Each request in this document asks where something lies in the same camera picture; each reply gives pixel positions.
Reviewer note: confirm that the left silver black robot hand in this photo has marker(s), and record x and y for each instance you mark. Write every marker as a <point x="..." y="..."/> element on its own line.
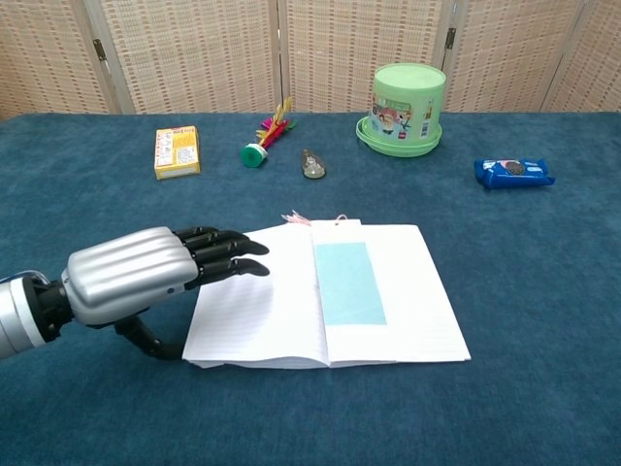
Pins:
<point x="126" y="272"/>

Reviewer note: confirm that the light blue tasselled bookmark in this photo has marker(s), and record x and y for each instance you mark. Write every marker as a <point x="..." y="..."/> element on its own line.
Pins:
<point x="349" y="286"/>

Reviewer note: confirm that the white lined notebook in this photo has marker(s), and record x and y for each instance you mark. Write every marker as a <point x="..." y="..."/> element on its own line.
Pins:
<point x="417" y="301"/>

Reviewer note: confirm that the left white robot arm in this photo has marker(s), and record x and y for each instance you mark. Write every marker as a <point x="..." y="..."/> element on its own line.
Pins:
<point x="19" y="315"/>

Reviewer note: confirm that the yellow cardboard box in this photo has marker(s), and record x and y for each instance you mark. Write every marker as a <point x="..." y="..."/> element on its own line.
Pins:
<point x="177" y="153"/>

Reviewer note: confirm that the colourful feather shuttlecock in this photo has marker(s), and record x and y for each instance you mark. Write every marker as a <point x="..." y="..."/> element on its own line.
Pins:
<point x="253" y="155"/>

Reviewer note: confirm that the small clear glass bottle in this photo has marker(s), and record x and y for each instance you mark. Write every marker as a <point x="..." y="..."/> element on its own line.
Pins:
<point x="313" y="167"/>

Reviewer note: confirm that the black screen hinge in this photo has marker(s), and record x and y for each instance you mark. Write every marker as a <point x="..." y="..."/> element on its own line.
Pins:
<point x="99" y="49"/>
<point x="450" y="38"/>

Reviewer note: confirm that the woven bamboo folding screen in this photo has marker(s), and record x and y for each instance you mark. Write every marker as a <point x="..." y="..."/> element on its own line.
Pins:
<point x="194" y="53"/>

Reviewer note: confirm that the green plastic bucket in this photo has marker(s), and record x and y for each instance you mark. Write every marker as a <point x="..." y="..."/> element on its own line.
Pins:
<point x="407" y="111"/>

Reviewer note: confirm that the blue cookie packet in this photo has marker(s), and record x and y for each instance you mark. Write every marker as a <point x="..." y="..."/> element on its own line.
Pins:
<point x="514" y="172"/>

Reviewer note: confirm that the dark blue table cloth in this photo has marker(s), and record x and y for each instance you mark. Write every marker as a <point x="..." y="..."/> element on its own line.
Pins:
<point x="533" y="291"/>

